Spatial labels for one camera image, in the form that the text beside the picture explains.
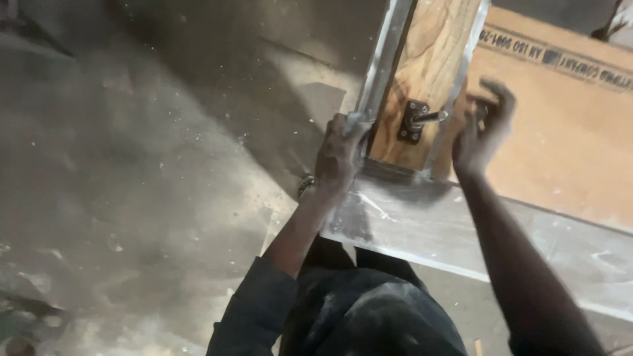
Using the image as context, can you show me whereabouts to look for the aluminium door frame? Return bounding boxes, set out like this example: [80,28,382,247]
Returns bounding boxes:
[320,0,633,323]

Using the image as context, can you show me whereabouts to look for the metal wrist bracelet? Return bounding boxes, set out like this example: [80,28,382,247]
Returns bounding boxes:
[297,175,317,198]

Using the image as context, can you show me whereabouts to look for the black tower bolt latch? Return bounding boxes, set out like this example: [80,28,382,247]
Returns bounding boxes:
[397,99,449,145]

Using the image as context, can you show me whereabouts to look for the person's right hand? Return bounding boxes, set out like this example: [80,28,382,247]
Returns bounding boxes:
[451,77,517,180]

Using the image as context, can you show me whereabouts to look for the person's dark clothing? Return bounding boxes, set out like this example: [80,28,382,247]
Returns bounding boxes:
[205,236,469,356]

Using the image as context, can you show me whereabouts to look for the wood grain door panel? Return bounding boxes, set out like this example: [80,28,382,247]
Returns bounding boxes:
[368,0,483,173]

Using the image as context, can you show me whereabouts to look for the brown plywood sheet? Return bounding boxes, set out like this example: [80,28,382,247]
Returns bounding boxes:
[447,6,633,233]

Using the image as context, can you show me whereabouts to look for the small dark broom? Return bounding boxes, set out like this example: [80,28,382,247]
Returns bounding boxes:
[591,0,630,42]

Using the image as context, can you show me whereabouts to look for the person's left hand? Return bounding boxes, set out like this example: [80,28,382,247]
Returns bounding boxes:
[315,113,373,193]

